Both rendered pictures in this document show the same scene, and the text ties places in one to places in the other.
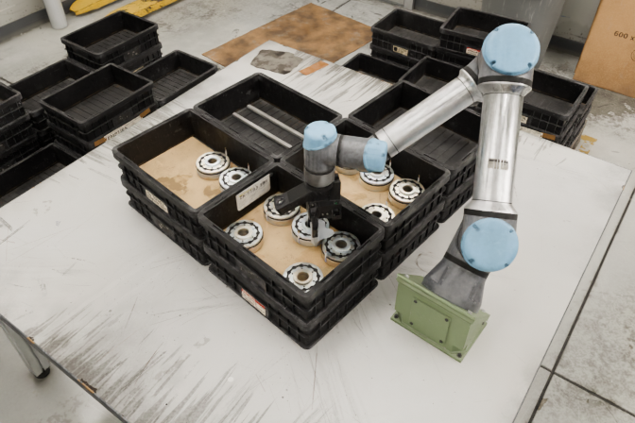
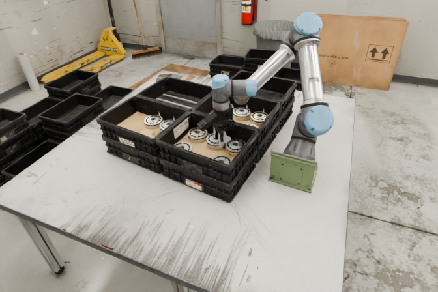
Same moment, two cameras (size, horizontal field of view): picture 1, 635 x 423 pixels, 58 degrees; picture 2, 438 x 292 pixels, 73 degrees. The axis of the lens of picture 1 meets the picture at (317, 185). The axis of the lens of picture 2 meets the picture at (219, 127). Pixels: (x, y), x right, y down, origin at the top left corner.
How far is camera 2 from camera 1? 36 cm
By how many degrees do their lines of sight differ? 12
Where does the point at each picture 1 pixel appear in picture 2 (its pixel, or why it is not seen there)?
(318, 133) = (220, 78)
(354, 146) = (240, 83)
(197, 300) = (160, 191)
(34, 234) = (53, 176)
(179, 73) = (113, 97)
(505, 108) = (311, 52)
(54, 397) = (70, 283)
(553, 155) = not seen: hidden behind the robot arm
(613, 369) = (367, 201)
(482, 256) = (317, 125)
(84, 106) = (64, 117)
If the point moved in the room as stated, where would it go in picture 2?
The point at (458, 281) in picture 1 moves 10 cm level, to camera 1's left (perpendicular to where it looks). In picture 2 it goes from (303, 147) to (282, 151)
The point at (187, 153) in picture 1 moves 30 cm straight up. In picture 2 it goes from (137, 119) to (126, 70)
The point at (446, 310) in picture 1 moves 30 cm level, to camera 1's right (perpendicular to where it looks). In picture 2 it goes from (300, 163) to (361, 152)
